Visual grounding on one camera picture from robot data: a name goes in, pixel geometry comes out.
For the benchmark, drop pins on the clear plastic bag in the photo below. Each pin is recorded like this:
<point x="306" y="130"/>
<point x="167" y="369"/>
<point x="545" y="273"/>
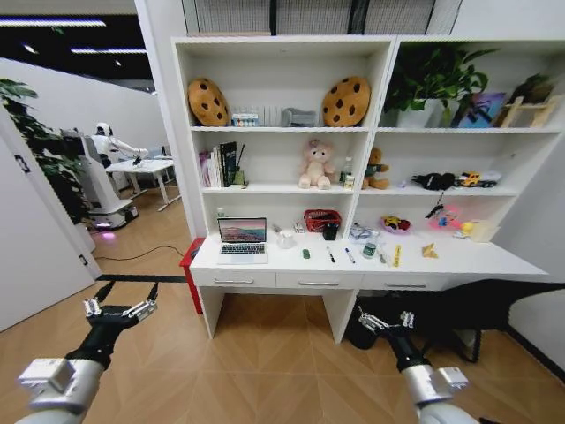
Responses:
<point x="363" y="232"/>

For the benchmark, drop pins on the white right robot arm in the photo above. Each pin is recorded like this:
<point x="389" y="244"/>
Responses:
<point x="434" y="393"/>

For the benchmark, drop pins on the yellow toy truck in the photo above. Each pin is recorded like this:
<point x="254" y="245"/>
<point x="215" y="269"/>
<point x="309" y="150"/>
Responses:
<point x="469" y="179"/>

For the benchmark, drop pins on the pink book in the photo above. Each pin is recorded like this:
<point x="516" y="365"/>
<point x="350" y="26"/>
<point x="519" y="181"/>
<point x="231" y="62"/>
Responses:
<point x="203" y="170"/>

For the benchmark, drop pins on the wooden easel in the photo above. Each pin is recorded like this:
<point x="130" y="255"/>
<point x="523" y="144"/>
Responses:
<point x="527" y="110"/>

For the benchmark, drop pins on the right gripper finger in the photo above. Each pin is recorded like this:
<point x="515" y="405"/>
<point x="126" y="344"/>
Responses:
<point x="370" y="323"/>
<point x="407" y="320"/>

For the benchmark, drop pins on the round cookie plush pillow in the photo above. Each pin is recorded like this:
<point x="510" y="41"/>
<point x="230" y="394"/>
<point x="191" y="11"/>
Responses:
<point x="207" y="102"/>
<point x="345" y="101"/>

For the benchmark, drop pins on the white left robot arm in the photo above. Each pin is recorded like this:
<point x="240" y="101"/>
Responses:
<point x="53" y="391"/>

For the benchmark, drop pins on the blue capped marker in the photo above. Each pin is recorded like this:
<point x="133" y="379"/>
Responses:
<point x="349" y="255"/>

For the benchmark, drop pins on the pink plate with toys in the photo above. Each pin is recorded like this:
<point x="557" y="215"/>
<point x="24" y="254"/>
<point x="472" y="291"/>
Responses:
<point x="396" y="224"/>

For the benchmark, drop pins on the brown teddy bear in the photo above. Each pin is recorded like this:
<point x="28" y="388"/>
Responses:
<point x="376" y="170"/>

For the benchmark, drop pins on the white ribbed file holder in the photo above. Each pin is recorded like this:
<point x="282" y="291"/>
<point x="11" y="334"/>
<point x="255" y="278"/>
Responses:
<point x="270" y="115"/>

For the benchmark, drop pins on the black capped marker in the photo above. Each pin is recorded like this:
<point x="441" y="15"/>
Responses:
<point x="330" y="254"/>

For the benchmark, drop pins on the clear water bottle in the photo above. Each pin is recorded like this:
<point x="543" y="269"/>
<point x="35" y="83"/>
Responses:
<point x="347" y="165"/>

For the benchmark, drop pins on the tan folded paper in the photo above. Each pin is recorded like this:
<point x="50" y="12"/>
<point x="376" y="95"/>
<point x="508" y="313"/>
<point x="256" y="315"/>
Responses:
<point x="430" y="251"/>

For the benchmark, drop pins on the cream plastic container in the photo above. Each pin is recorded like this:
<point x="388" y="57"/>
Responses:
<point x="485" y="230"/>

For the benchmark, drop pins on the pink plush bunny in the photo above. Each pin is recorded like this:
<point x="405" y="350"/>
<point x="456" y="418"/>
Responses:
<point x="315" y="165"/>

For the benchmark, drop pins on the green potted plant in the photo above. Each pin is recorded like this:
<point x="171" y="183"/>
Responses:
<point x="434" y="75"/>

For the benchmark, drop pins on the black office chair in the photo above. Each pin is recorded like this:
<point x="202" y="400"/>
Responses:
<point x="450" y="309"/>

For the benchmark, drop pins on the pink plastic toy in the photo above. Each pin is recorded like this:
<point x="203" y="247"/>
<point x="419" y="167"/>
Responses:
<point x="446" y="217"/>

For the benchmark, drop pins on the yellow ruler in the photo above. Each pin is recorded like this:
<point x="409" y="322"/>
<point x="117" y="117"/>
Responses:
<point x="396" y="256"/>

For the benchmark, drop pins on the purple painting canvas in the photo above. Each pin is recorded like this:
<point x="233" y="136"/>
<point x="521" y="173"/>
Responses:
<point x="479" y="110"/>

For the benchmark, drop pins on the white desk with drawers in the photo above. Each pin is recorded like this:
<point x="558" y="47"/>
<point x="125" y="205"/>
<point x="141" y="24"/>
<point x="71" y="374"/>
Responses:
<point x="309" y="269"/>

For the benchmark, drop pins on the white humanoid robot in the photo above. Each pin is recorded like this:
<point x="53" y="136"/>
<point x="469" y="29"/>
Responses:
<point x="108" y="141"/>

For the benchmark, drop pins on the white door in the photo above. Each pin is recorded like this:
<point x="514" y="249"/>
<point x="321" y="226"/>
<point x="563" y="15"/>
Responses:
<point x="39" y="247"/>

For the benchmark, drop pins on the black pen cup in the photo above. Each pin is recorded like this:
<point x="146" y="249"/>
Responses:
<point x="330" y="232"/>

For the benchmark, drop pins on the white jar with label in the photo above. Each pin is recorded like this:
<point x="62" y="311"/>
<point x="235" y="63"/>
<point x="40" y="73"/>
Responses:
<point x="349" y="182"/>

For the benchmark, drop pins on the white wide-bay shelf unit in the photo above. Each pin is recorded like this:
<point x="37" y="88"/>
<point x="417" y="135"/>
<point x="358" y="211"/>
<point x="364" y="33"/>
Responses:
<point x="463" y="146"/>

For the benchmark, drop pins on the grey fabric pouch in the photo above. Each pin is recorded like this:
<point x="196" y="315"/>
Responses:
<point x="300" y="117"/>

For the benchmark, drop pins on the tall green leafy plant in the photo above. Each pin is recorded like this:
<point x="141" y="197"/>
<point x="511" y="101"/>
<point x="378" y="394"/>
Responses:
<point x="39" y="150"/>

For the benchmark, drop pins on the reed diffuser with sticks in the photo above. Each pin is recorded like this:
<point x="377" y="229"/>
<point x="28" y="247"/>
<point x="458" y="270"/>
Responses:
<point x="239" y="176"/>

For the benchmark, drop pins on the metal spoon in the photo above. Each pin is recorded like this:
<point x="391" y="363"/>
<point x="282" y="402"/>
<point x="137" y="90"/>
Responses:
<point x="384" y="257"/>

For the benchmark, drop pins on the black heart-shaped pouch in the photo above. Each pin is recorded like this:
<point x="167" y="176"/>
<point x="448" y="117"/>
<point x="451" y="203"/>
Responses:
<point x="434" y="181"/>

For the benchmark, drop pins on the open silver laptop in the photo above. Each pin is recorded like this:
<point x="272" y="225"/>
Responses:
<point x="243" y="238"/>

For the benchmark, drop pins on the dark dried plant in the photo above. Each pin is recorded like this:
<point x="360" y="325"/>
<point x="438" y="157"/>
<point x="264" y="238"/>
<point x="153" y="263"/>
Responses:
<point x="532" y="88"/>

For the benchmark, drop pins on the white books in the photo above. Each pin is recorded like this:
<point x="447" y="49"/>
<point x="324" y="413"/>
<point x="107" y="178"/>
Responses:
<point x="214" y="168"/>

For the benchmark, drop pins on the white narrow-bay shelf unit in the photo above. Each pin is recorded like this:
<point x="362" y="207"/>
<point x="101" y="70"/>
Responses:
<point x="282" y="66"/>

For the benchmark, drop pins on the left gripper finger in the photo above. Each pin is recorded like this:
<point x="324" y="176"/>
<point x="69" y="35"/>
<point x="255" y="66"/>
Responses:
<point x="142" y="308"/>
<point x="92" y="305"/>

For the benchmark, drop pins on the white mug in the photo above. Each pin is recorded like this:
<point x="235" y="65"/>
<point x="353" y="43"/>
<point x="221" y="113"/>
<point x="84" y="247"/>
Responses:
<point x="286" y="240"/>

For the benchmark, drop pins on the green can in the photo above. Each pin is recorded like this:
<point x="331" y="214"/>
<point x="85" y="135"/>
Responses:
<point x="369" y="250"/>

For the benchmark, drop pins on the yellow rubber duck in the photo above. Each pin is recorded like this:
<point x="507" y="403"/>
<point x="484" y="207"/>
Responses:
<point x="467" y="227"/>

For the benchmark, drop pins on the black book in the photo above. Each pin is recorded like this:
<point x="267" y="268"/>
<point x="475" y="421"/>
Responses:
<point x="228" y="163"/>

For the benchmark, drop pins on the small green object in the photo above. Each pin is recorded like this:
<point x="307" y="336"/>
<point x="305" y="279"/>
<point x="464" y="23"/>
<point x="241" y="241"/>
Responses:
<point x="306" y="253"/>

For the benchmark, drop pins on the white toy vehicle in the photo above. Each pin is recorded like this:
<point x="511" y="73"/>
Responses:
<point x="491" y="177"/>

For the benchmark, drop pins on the white and blue small box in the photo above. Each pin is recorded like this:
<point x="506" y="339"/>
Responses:
<point x="244" y="120"/>

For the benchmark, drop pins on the white wheeled machine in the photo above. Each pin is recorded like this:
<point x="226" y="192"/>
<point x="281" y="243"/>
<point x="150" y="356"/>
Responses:
<point x="99" y="190"/>

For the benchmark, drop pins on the white table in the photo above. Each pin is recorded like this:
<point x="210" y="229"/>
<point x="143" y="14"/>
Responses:
<point x="145" y="167"/>

